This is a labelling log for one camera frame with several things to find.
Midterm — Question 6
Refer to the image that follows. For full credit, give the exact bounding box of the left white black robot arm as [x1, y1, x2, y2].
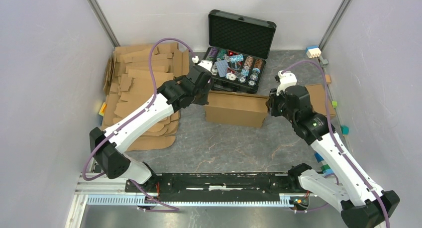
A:
[89, 62, 212, 192]

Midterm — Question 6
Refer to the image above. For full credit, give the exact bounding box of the orange yellow block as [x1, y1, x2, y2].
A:
[98, 102, 106, 125]

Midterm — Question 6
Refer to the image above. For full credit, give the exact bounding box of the cardboard box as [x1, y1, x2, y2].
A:
[204, 91, 269, 128]
[305, 84, 327, 116]

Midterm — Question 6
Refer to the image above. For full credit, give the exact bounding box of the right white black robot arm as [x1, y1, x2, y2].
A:
[266, 86, 400, 228]

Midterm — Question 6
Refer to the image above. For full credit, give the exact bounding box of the grey small block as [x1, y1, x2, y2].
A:
[318, 57, 329, 68]

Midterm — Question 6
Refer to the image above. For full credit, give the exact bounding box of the stack of flat cardboard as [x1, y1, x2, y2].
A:
[101, 42, 190, 130]

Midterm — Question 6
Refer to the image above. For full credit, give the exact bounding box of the small wooden cube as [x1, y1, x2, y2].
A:
[325, 75, 331, 84]

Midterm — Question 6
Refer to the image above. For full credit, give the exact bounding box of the folded closed cardboard box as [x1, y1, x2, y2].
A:
[305, 84, 327, 116]

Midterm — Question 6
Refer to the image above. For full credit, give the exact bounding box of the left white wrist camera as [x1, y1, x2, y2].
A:
[191, 56, 213, 71]

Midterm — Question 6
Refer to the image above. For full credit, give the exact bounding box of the blue white toy block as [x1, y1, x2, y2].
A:
[306, 45, 321, 58]

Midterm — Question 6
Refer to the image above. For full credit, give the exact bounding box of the black poker chip case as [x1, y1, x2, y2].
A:
[203, 9, 277, 94]

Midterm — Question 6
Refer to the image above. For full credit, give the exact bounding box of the blue green block stack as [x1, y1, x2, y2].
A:
[314, 152, 334, 176]

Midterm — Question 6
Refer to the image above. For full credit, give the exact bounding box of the teal small cube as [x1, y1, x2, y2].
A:
[340, 125, 349, 135]

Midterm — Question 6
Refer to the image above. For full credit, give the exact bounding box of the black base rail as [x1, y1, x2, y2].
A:
[141, 172, 307, 203]

